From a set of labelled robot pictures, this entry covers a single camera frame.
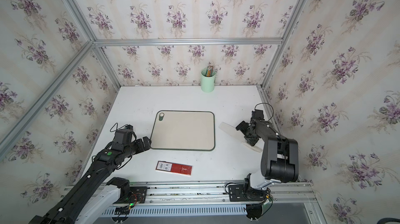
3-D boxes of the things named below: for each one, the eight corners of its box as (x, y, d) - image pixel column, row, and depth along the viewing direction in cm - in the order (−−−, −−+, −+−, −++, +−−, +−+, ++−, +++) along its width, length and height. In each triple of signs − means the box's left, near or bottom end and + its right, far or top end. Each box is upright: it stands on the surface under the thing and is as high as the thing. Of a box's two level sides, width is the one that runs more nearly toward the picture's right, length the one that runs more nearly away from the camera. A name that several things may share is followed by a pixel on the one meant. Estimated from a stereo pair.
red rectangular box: (155, 170, 82) (155, 169, 81) (159, 160, 86) (158, 159, 84) (191, 177, 81) (191, 176, 79) (193, 166, 84) (193, 165, 83)
